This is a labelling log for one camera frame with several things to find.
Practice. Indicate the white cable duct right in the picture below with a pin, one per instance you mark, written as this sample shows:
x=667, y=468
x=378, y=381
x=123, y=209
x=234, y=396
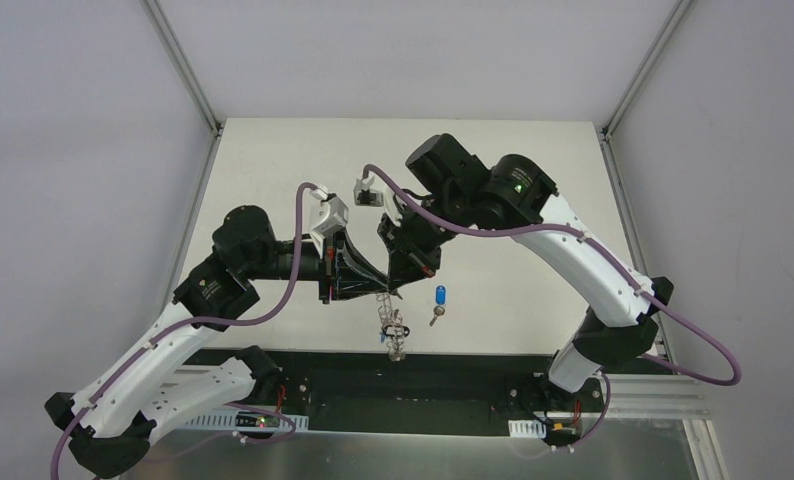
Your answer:
x=532, y=429

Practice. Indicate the white cable duct left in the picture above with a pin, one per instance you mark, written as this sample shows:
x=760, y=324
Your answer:
x=246, y=421

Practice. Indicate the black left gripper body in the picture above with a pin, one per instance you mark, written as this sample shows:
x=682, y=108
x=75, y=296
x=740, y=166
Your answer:
x=329, y=270

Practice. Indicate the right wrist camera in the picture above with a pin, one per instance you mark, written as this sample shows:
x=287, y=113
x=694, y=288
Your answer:
x=366, y=194

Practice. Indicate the silver key on loose tag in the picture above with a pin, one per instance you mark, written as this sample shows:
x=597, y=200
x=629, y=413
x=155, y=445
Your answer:
x=438, y=311

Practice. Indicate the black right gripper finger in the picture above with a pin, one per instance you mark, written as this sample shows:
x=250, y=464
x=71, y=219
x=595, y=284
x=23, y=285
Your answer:
x=413, y=270
x=395, y=264

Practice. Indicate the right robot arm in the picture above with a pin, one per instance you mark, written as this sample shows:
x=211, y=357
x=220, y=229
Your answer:
x=517, y=199

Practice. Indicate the blue key tag loose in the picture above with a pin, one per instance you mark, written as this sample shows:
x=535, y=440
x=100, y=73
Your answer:
x=440, y=295

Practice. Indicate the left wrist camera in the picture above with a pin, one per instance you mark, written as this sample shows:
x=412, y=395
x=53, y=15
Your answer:
x=328, y=216

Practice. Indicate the black key tag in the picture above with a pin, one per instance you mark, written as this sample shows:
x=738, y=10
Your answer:
x=395, y=330

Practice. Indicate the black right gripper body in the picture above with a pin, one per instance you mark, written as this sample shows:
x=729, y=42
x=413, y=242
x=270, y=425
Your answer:
x=410, y=244

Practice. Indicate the aluminium frame post left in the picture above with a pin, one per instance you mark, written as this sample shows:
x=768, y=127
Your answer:
x=182, y=65

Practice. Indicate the white cable duct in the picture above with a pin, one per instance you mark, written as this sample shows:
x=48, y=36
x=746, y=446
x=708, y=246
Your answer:
x=532, y=429
x=246, y=421

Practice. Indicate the aluminium frame post right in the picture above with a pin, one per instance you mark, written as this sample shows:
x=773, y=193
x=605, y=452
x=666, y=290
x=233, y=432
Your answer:
x=647, y=66

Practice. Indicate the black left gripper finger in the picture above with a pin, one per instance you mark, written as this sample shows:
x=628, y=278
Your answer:
x=353, y=265
x=349, y=289

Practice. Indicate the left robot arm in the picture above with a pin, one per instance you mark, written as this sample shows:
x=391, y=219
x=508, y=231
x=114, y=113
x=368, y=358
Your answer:
x=110, y=425

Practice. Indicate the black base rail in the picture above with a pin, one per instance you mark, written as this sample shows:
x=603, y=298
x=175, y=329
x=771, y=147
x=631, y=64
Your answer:
x=434, y=394

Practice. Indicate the round metal key ring plate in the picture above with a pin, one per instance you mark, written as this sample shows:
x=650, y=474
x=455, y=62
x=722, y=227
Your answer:
x=388, y=314

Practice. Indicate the aluminium rail right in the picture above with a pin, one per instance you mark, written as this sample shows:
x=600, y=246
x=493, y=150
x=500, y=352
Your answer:
x=664, y=397

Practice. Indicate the aluminium frame post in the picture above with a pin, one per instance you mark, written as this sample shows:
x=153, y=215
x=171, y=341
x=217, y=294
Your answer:
x=182, y=65
x=647, y=66

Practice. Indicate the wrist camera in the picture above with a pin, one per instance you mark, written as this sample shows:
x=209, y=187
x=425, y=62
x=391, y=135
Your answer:
x=366, y=194
x=328, y=216

